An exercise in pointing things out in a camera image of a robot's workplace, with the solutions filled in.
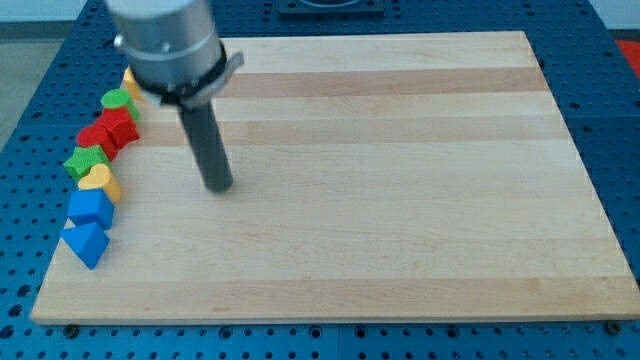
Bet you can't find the green star block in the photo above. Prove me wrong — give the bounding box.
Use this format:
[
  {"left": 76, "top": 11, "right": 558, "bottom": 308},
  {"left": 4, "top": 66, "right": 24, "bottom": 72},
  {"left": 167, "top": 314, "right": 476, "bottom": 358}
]
[{"left": 63, "top": 145, "right": 111, "bottom": 182}]

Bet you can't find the red object at edge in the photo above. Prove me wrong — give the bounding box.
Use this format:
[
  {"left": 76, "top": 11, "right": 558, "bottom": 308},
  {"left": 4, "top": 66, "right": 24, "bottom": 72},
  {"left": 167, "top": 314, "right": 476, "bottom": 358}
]
[{"left": 616, "top": 40, "right": 640, "bottom": 77}]

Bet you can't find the red hexagon block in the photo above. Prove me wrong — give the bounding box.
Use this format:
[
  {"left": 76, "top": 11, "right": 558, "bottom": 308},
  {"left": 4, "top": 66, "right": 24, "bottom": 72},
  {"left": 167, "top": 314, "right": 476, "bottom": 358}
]
[{"left": 95, "top": 106, "right": 140, "bottom": 149}]

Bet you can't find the blue triangle block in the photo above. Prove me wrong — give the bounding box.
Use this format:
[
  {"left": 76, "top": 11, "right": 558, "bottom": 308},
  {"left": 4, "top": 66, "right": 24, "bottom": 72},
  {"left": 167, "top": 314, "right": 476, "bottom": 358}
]
[{"left": 60, "top": 222, "right": 110, "bottom": 270}]

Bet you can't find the dark grey pointer rod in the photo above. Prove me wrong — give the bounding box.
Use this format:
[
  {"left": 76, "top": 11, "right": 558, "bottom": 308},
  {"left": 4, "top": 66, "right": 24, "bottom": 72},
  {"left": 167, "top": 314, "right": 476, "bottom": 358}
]
[{"left": 179, "top": 103, "right": 233, "bottom": 193}]

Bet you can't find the blue cube block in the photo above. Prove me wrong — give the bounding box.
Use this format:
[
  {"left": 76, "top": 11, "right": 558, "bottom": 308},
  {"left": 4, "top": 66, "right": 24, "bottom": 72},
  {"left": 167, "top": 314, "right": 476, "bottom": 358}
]
[{"left": 66, "top": 189, "right": 115, "bottom": 230}]

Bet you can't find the red cylinder block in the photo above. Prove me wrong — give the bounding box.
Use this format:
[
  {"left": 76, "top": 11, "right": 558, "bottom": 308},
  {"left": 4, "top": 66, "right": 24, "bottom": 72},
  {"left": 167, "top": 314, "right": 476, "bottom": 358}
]
[{"left": 76, "top": 125, "right": 118, "bottom": 161}]

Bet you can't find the light wooden board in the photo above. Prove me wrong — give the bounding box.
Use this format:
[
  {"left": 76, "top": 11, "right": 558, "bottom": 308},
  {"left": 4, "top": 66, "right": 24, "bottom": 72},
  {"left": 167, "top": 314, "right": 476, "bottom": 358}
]
[{"left": 31, "top": 31, "right": 639, "bottom": 325}]

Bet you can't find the yellow heart block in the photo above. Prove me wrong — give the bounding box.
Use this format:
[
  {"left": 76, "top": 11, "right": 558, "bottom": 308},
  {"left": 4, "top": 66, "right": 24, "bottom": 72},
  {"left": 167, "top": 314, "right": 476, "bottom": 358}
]
[{"left": 78, "top": 164, "right": 122, "bottom": 204}]

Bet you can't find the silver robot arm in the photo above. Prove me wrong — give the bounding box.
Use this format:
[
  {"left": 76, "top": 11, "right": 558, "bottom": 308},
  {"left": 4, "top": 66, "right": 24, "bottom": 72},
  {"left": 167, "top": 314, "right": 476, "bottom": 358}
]
[{"left": 106, "top": 0, "right": 244, "bottom": 109}]

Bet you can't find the green cylinder block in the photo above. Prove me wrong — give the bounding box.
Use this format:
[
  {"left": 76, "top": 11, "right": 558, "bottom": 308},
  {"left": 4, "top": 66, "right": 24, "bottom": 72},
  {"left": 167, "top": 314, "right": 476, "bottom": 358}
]
[{"left": 100, "top": 88, "right": 139, "bottom": 121}]

